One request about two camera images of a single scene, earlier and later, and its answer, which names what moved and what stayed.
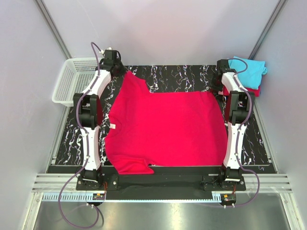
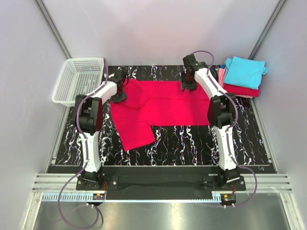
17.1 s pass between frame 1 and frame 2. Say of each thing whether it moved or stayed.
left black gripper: moved
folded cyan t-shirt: stayed
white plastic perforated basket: stayed
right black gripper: moved
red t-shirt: moved
